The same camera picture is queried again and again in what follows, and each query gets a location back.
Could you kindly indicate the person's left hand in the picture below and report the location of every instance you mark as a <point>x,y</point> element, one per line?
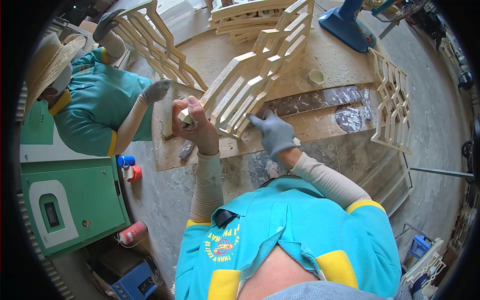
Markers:
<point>198,129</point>

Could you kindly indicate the person's right hand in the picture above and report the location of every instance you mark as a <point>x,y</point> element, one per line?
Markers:
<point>277,133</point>

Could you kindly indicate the person's right thumb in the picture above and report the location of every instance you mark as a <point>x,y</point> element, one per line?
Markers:
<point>254,119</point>

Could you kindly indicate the person's left thumb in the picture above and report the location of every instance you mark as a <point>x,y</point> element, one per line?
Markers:
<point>197,107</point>

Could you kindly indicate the person's left fingers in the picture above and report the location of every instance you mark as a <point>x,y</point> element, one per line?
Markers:
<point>177,116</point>

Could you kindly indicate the small wooden sanding block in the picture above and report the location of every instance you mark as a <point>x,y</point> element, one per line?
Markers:
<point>185,116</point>

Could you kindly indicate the pale wooden lattice frame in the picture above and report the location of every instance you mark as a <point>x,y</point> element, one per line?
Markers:
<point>392,101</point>
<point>258,75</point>
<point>157,52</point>

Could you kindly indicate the grey sandpaper piece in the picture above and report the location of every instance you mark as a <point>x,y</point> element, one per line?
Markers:
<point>185,150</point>

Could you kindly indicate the plywood board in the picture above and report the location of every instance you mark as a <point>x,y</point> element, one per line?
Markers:
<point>318,129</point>

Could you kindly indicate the blue cup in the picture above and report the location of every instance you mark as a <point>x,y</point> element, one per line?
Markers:
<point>126,161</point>

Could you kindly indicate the small red container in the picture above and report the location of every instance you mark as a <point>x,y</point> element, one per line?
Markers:
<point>135,173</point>

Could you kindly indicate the beige tape roll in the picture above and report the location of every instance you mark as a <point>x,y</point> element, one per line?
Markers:
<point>316,77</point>

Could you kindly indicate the stack of wooden lattice frames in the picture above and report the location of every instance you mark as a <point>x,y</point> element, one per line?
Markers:
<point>243,22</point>

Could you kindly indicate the person's body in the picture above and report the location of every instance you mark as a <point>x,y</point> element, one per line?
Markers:
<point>296,232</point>

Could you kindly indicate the red cylinder can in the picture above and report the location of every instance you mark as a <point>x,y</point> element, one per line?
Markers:
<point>133,232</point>

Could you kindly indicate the blue machine base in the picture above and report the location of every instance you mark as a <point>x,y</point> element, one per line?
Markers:
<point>347,24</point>

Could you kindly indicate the green machine cabinet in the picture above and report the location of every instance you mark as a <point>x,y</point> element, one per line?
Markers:
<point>71,198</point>

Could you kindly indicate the straw hat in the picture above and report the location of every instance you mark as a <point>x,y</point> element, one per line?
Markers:
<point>48,63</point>

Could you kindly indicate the blue electric box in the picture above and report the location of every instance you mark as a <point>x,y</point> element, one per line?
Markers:
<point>131,279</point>

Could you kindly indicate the grey metal rod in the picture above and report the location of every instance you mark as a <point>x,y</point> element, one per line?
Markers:
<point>442,172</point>

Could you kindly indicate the blue plastic stool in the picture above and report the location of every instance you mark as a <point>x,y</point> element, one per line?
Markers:
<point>419,245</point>

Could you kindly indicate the white lattice frames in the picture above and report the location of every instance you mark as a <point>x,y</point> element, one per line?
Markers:
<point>423,268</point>

